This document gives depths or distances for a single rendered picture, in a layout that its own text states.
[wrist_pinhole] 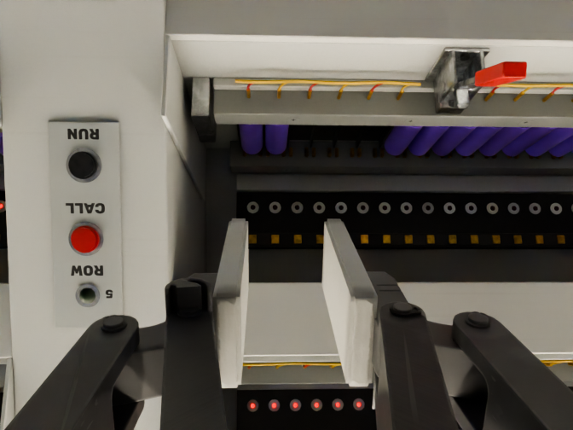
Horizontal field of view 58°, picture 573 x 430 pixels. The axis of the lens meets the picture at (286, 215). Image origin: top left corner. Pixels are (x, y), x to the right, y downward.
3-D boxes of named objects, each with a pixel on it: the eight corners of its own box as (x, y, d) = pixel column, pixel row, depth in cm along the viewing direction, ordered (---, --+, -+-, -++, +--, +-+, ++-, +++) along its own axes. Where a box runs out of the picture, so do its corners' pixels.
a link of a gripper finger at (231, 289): (240, 390, 15) (214, 390, 15) (248, 286, 22) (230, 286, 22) (240, 294, 14) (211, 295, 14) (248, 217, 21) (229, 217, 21)
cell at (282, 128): (272, 159, 44) (273, 130, 38) (261, 141, 44) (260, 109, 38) (290, 148, 44) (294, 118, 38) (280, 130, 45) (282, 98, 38)
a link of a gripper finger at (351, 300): (351, 294, 14) (379, 294, 14) (324, 217, 21) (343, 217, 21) (346, 388, 15) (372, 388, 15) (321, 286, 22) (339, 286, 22)
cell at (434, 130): (407, 136, 45) (430, 104, 39) (427, 136, 45) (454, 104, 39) (408, 155, 45) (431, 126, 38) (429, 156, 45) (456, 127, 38)
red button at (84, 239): (69, 225, 30) (70, 252, 30) (97, 225, 30) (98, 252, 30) (76, 223, 31) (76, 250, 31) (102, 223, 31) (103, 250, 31)
